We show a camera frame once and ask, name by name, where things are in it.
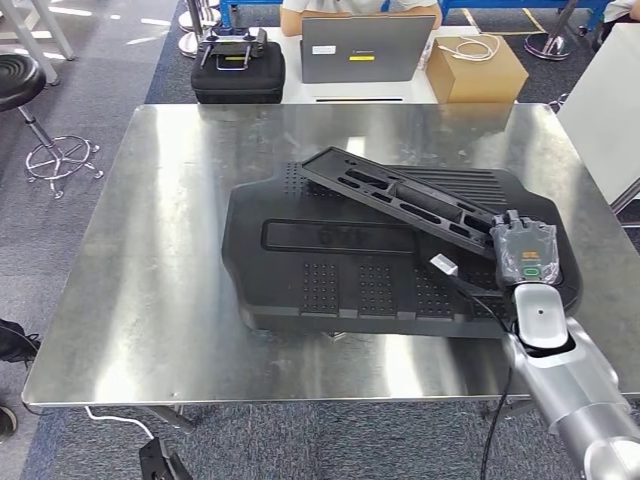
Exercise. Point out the person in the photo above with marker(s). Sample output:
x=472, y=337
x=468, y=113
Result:
x=620, y=8
x=12, y=341

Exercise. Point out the brown cardboard box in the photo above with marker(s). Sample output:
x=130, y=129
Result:
x=480, y=83

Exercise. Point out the black carrying case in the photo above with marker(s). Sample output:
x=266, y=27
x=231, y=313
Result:
x=235, y=83

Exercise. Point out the grey remote controller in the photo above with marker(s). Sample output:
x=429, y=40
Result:
x=232, y=46

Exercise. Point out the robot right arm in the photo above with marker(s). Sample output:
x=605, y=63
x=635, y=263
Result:
x=575, y=391

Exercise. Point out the steel workbench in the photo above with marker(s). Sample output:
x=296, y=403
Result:
x=150, y=265

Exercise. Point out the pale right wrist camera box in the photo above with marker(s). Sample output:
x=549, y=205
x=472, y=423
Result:
x=540, y=314

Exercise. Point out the white table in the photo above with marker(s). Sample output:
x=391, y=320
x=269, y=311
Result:
x=295, y=89

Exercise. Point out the black plastic engine cover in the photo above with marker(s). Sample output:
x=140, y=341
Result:
x=300, y=278

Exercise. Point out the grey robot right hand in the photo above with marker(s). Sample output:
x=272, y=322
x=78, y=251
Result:
x=525, y=255

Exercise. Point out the black round stool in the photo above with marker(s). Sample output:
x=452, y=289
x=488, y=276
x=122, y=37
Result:
x=15, y=79

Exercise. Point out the chrome barrier stanchion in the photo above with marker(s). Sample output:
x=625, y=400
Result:
x=195, y=20
x=547, y=46

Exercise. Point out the grey box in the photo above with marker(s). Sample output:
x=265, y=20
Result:
x=365, y=40

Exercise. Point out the black plastic frame part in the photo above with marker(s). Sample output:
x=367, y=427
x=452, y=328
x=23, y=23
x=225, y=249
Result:
x=320, y=166

